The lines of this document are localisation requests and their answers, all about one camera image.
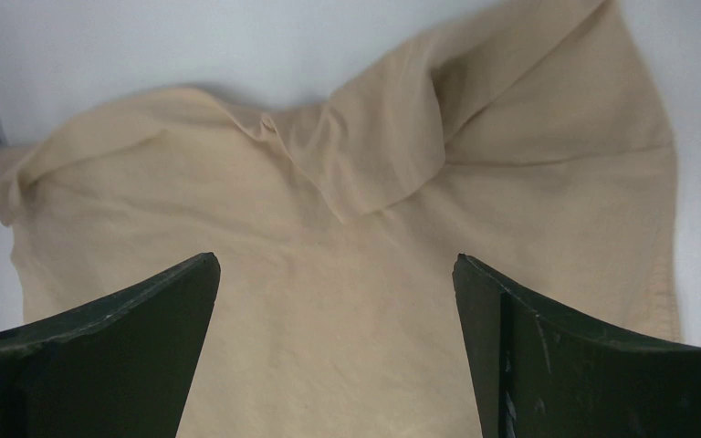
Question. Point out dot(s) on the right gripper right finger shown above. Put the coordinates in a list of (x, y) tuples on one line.
[(540, 368)]

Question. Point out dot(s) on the beige t shirt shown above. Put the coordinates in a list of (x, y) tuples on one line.
[(530, 136)]

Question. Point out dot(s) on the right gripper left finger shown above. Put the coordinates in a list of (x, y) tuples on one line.
[(119, 366)]

